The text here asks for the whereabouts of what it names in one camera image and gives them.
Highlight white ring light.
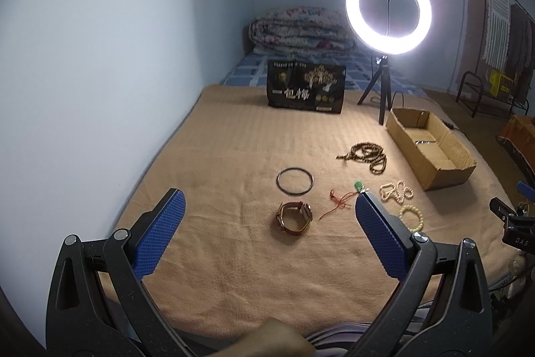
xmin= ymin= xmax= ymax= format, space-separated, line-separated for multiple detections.
xmin=345 ymin=0 xmax=433 ymax=55

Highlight orange covered box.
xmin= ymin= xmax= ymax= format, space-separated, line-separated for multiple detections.
xmin=498 ymin=115 xmax=535 ymax=167

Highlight cream bead bracelet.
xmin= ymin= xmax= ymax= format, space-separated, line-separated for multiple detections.
xmin=398 ymin=204 xmax=425 ymax=234

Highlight striped hanging towel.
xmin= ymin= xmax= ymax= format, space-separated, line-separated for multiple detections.
xmin=483 ymin=0 xmax=511 ymax=72

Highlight black snack bag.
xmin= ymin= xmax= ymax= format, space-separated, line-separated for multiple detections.
xmin=266 ymin=61 xmax=346 ymax=114

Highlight white pearl necklace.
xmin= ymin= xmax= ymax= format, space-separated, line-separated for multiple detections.
xmin=379 ymin=179 xmax=416 ymax=204

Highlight brown cardboard box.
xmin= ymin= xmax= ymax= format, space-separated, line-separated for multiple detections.
xmin=386 ymin=107 xmax=476 ymax=191

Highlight yellow box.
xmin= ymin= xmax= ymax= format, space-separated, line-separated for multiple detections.
xmin=487 ymin=68 xmax=513 ymax=100

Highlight brown wooden bead necklace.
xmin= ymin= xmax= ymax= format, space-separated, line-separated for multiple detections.
xmin=335 ymin=142 xmax=388 ymax=176

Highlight dark hanging clothes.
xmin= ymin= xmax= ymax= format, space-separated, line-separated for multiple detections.
xmin=505 ymin=4 xmax=534 ymax=81

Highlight blue patterned bed sheet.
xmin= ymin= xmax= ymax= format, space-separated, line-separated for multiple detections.
xmin=219 ymin=50 xmax=427 ymax=94

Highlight black clothes rack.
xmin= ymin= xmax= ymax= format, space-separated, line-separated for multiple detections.
xmin=455 ymin=0 xmax=534 ymax=119

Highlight operator hand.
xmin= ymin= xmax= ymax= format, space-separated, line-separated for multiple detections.
xmin=211 ymin=318 xmax=316 ymax=357

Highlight red cord jade pendant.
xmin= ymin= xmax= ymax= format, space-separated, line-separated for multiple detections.
xmin=318 ymin=180 xmax=365 ymax=221

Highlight folded floral quilt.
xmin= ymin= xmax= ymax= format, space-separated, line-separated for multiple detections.
xmin=248 ymin=6 xmax=357 ymax=55

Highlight brown leather wristwatch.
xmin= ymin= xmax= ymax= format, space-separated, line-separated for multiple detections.
xmin=276 ymin=201 xmax=313 ymax=237

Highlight tan bed blanket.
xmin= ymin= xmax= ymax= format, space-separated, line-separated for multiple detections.
xmin=119 ymin=85 xmax=517 ymax=338

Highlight dark metal bangle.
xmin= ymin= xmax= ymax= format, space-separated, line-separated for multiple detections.
xmin=276 ymin=167 xmax=315 ymax=197

